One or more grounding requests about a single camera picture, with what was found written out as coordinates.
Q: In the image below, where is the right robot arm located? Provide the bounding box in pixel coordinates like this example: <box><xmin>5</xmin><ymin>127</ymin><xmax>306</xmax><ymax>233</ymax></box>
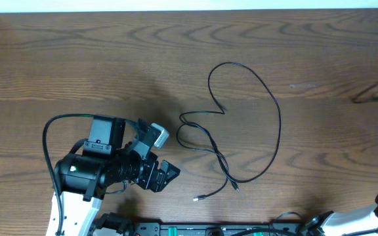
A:
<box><xmin>299</xmin><ymin>194</ymin><xmax>378</xmax><ymax>236</ymax></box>

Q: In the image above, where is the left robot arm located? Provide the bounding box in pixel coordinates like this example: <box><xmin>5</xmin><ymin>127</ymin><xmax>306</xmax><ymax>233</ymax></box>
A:
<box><xmin>42</xmin><ymin>115</ymin><xmax>180</xmax><ymax>235</ymax></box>

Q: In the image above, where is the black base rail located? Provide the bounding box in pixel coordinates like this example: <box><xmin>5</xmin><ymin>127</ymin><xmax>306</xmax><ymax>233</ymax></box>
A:
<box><xmin>89</xmin><ymin>222</ymin><xmax>300</xmax><ymax>236</ymax></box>

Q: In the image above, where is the left camera black cable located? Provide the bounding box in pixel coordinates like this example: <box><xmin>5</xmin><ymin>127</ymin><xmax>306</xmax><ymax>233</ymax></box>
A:
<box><xmin>42</xmin><ymin>113</ymin><xmax>95</xmax><ymax>236</ymax></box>

